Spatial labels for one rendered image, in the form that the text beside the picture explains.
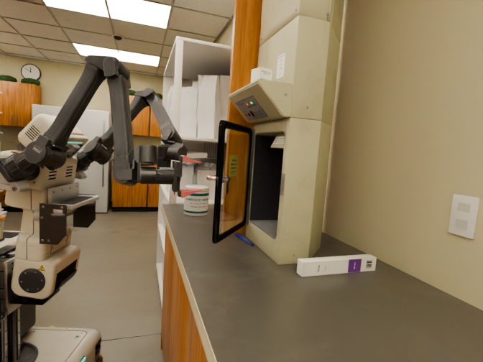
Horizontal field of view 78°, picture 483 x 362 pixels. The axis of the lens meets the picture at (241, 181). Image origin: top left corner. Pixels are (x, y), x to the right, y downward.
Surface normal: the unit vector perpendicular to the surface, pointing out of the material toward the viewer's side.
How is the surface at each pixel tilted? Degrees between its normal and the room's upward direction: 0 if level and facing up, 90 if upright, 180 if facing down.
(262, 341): 0
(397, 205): 90
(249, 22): 90
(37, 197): 90
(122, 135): 76
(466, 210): 90
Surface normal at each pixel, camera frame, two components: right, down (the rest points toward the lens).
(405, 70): -0.95, -0.03
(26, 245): 0.04, 0.11
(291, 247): 0.32, 0.12
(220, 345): 0.07, -0.99
